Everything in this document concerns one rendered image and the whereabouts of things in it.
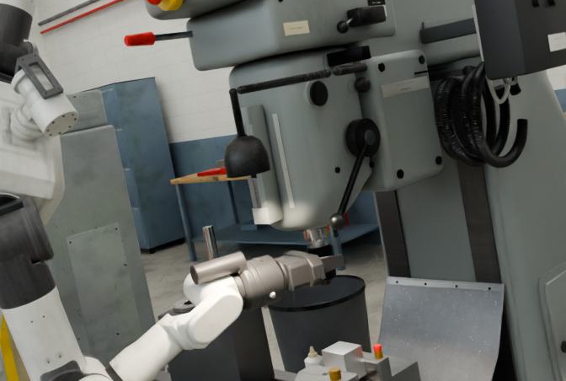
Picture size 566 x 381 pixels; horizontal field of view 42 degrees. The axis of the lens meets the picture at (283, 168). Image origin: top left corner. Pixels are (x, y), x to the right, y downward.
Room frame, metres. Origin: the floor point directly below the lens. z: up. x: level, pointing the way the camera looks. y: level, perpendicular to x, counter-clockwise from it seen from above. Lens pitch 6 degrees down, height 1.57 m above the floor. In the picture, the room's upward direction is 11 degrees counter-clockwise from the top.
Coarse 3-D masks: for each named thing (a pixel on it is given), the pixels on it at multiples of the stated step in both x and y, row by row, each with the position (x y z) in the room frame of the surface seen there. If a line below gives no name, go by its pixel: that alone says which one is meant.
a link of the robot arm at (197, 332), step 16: (224, 288) 1.25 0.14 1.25; (208, 304) 1.23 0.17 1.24; (224, 304) 1.24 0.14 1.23; (240, 304) 1.25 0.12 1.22; (160, 320) 1.26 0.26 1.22; (176, 320) 1.23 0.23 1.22; (192, 320) 1.22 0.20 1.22; (208, 320) 1.23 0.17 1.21; (224, 320) 1.24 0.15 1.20; (176, 336) 1.23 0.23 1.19; (192, 336) 1.22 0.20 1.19; (208, 336) 1.23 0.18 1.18
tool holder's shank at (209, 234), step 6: (204, 228) 1.65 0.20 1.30; (210, 228) 1.65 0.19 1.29; (204, 234) 1.66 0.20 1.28; (210, 234) 1.65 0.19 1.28; (210, 240) 1.65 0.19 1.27; (210, 246) 1.65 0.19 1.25; (216, 246) 1.66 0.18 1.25; (210, 252) 1.65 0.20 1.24; (216, 252) 1.65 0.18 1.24; (210, 258) 1.65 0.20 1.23
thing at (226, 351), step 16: (176, 304) 1.72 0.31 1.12; (192, 304) 1.70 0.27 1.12; (240, 320) 1.61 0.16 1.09; (256, 320) 1.65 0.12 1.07; (224, 336) 1.59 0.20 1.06; (240, 336) 1.60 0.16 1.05; (256, 336) 1.64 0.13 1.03; (192, 352) 1.65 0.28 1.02; (208, 352) 1.62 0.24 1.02; (224, 352) 1.60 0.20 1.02; (240, 352) 1.59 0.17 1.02; (256, 352) 1.63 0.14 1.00; (176, 368) 1.69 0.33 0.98; (192, 368) 1.66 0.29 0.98; (208, 368) 1.63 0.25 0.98; (224, 368) 1.60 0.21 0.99; (240, 368) 1.58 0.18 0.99; (256, 368) 1.63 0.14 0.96; (272, 368) 1.67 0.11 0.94
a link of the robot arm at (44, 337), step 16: (32, 304) 1.13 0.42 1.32; (48, 304) 1.15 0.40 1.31; (16, 320) 1.13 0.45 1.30; (32, 320) 1.13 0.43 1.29; (48, 320) 1.14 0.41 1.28; (64, 320) 1.17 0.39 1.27; (16, 336) 1.14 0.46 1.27; (32, 336) 1.13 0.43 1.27; (48, 336) 1.14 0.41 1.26; (64, 336) 1.16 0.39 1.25; (32, 352) 1.14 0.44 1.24; (48, 352) 1.14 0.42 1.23; (64, 352) 1.15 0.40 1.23; (80, 352) 1.18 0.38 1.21; (32, 368) 1.14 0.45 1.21; (48, 368) 1.14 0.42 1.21; (64, 368) 1.14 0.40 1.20; (80, 368) 1.17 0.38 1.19
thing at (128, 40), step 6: (126, 36) 1.29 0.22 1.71; (132, 36) 1.29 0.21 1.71; (138, 36) 1.30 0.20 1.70; (144, 36) 1.31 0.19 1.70; (150, 36) 1.31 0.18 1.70; (156, 36) 1.33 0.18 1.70; (162, 36) 1.34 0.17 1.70; (168, 36) 1.35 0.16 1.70; (174, 36) 1.35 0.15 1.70; (180, 36) 1.36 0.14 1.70; (186, 36) 1.37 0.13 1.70; (192, 36) 1.38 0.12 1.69; (126, 42) 1.29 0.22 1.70; (132, 42) 1.29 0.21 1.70; (138, 42) 1.30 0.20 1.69; (144, 42) 1.31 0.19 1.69; (150, 42) 1.31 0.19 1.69
